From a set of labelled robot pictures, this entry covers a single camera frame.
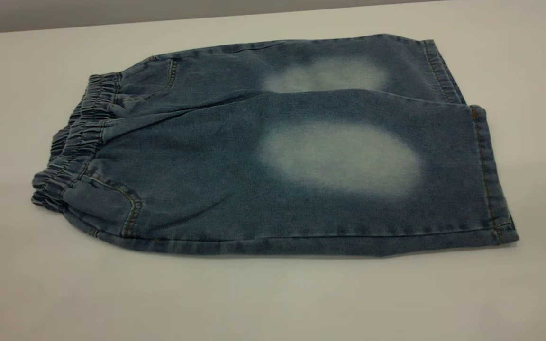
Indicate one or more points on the blue denim pants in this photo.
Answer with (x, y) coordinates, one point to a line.
(206, 166)

